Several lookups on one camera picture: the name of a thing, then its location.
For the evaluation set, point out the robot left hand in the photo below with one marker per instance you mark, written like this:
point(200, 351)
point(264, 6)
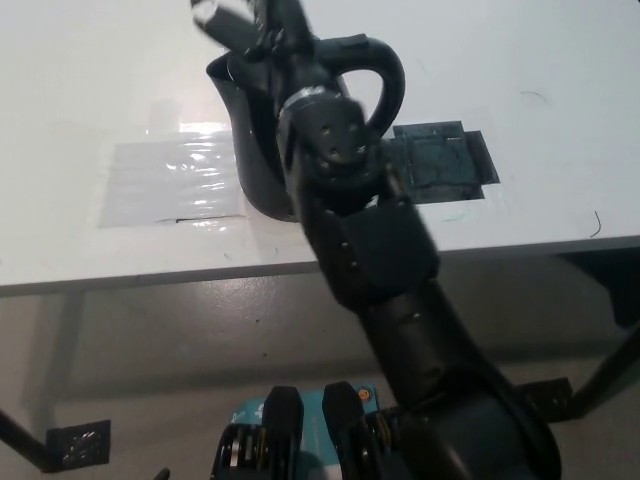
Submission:
point(162, 474)

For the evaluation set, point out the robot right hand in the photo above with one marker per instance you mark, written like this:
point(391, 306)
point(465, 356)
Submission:
point(280, 30)

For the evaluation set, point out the black electric kettle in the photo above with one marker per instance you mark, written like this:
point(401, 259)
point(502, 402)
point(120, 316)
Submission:
point(250, 165)

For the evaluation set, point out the robot torso black teal blocks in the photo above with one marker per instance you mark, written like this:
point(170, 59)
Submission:
point(280, 435)

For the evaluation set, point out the black tape patch on desk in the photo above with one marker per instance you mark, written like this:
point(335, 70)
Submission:
point(450, 160)

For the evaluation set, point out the small black floor tape patch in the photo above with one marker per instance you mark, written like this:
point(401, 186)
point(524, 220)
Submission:
point(80, 442)

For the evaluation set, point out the black table leg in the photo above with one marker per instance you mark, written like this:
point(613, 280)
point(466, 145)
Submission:
point(22, 440)
point(605, 375)

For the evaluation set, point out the clear plastic sheet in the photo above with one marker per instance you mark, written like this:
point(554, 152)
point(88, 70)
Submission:
point(165, 185)

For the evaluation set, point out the large black floor tape patch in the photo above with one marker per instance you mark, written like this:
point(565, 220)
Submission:
point(550, 400)

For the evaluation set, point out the dark table underframe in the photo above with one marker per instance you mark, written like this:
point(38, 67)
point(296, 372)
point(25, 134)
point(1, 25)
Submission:
point(610, 280)

